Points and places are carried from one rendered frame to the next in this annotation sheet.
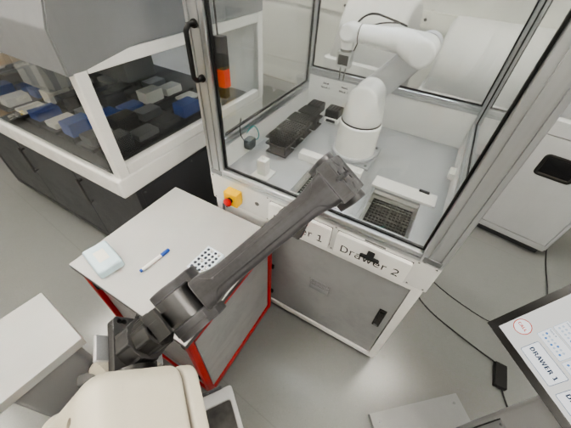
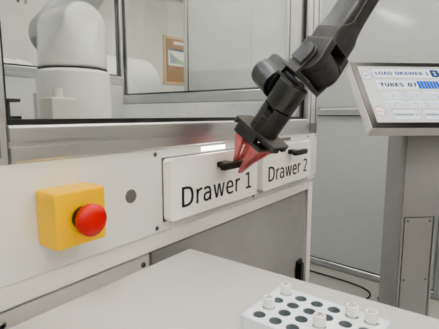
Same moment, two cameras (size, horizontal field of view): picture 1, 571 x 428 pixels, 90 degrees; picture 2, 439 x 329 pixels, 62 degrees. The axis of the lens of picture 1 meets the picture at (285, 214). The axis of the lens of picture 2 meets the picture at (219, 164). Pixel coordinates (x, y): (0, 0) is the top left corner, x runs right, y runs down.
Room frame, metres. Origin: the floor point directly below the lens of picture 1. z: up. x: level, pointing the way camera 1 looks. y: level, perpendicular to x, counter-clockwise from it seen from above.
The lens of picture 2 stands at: (0.70, 0.66, 1.00)
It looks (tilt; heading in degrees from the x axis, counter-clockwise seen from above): 8 degrees down; 279
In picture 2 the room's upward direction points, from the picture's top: straight up
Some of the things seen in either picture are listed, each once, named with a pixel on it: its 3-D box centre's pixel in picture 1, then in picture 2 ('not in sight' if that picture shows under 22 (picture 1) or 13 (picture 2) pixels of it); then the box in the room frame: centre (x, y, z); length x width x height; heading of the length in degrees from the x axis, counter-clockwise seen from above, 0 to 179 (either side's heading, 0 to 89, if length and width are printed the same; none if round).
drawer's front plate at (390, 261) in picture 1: (370, 256); (286, 162); (0.69, -0.34, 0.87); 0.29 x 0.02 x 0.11; 63
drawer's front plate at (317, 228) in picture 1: (298, 224); (217, 179); (0.83, -0.06, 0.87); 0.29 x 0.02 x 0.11; 63
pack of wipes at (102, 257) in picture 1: (103, 258); not in sight; (0.65, 0.71, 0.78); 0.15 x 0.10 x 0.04; 51
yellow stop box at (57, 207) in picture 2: (232, 197); (73, 215); (0.96, 0.24, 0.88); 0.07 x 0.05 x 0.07; 63
